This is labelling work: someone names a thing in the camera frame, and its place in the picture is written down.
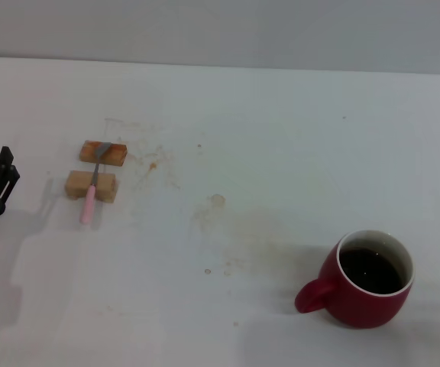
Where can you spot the pale wooden block with feet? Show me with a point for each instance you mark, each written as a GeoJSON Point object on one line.
{"type": "Point", "coordinates": [76, 183]}

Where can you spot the dark brown coffee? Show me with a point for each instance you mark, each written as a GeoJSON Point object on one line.
{"type": "Point", "coordinates": [373, 271]}

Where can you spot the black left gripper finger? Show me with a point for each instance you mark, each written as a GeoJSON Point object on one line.
{"type": "Point", "coordinates": [6, 176]}

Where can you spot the stained wooden block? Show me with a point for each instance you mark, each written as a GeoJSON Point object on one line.
{"type": "Point", "coordinates": [117, 153]}

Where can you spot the red ceramic cup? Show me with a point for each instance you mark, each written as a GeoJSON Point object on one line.
{"type": "Point", "coordinates": [361, 306]}

